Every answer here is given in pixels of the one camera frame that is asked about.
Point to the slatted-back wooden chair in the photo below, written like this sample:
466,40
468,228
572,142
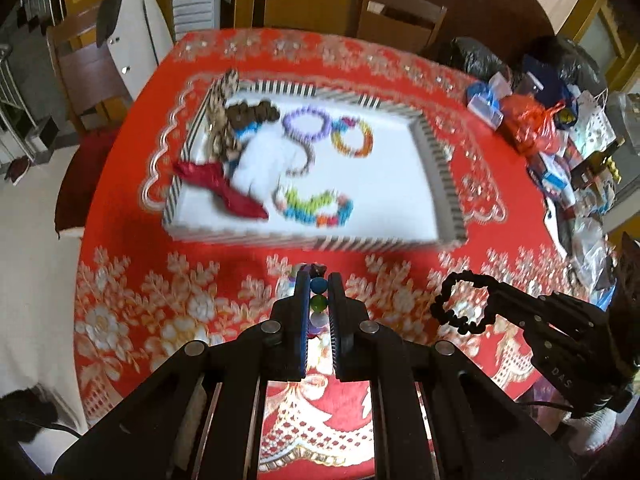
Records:
400,15

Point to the glossy wooden chair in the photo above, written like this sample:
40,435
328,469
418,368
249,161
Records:
310,0

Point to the navy blue bag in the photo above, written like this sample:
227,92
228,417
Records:
545,80

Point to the white scrunchie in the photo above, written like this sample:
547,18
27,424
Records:
265,160

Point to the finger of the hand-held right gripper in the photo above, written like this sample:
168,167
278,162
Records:
515,310

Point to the dark red bow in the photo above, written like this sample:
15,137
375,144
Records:
235,200

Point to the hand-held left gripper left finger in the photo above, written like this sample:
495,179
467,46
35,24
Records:
301,330

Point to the dark red seat cushion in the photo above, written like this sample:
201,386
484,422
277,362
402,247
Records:
85,180

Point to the black plastic bag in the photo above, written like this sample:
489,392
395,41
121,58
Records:
472,57

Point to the pile of assorted packets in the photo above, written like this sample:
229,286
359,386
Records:
580,170

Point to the chevron-edged white tray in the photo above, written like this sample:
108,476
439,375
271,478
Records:
390,185

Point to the wooden chair with coat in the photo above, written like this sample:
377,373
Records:
85,75

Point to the red plastic bag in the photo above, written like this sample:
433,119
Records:
530,125

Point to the metal stair railing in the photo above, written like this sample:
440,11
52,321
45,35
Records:
10,110

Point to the round dark wooden tabletop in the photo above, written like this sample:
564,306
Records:
480,0

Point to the leopard print ribbon bow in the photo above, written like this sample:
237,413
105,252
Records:
220,105

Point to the white coat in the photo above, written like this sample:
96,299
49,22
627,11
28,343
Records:
145,35

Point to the blue and white tissue packet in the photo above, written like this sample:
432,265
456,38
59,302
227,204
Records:
485,105

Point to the red floral tablecloth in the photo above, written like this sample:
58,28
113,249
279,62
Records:
125,220

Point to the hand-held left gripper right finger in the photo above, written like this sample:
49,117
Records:
336,330

